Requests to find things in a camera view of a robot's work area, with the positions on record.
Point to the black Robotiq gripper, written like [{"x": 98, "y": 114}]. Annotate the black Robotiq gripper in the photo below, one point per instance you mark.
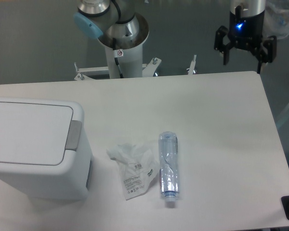
[{"x": 246, "y": 33}]

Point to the white trash can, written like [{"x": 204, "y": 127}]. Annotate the white trash can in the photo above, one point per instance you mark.
[{"x": 44, "y": 149}]

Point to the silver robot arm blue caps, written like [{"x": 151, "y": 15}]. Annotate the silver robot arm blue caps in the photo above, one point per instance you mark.
[{"x": 115, "y": 24}]

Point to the clear plastic bag on floor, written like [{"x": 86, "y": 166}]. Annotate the clear plastic bag on floor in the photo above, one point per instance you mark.
[{"x": 276, "y": 18}]

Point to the crushed clear plastic bottle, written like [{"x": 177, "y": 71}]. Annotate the crushed clear plastic bottle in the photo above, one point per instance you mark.
[{"x": 169, "y": 170}]

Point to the crumpled white plastic wrapper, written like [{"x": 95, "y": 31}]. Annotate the crumpled white plastic wrapper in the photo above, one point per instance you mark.
[{"x": 138, "y": 167}]

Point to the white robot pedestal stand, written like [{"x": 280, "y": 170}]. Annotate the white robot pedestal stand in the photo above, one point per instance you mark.
[{"x": 121, "y": 63}]

